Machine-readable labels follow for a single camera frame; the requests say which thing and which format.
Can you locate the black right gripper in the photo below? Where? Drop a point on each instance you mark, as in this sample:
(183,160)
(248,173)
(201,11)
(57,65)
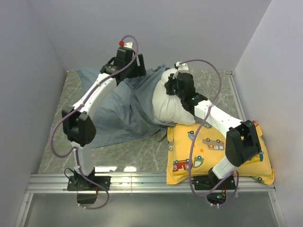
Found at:
(168,85)

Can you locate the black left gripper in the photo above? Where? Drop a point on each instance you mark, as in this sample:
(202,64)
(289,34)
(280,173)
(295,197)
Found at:
(140,71)

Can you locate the white pillow insert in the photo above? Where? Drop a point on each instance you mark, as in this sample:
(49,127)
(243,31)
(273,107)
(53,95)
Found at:
(168,108)

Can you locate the blue patterned pillowcase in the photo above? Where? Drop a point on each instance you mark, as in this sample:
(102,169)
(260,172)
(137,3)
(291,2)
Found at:
(126,114)

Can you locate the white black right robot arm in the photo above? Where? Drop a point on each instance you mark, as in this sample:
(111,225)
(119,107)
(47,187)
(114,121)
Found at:
(242,141)

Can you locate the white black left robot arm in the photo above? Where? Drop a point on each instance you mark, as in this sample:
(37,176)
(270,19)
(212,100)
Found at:
(77,120)

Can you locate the yellow cartoon vehicle pillow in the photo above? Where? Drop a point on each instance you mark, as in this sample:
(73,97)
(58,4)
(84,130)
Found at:
(206,151)

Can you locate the black right controller box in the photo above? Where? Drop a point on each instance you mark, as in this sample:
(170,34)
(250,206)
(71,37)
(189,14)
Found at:
(217,198)

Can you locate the black controller box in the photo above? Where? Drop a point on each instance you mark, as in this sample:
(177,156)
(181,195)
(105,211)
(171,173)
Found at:
(217,198)
(84,199)

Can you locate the black left controller box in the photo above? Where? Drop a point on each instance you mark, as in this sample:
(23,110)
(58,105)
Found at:
(84,199)

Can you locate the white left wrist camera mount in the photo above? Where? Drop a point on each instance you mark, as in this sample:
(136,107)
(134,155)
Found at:
(128,45)

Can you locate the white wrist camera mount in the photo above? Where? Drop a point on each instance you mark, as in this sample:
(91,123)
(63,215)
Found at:
(183,67)
(128,45)

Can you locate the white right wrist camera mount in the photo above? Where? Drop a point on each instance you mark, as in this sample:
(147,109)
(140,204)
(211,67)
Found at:
(183,67)

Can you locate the aluminium table edge rail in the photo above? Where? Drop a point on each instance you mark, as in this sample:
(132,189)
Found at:
(235,95)

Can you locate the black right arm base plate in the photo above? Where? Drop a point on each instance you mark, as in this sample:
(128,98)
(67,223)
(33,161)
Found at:
(203,183)

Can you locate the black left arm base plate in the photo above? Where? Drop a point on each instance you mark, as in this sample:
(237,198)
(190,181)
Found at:
(80,184)

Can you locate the aluminium front mounting rail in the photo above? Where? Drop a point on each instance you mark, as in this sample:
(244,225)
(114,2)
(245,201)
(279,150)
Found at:
(132,183)

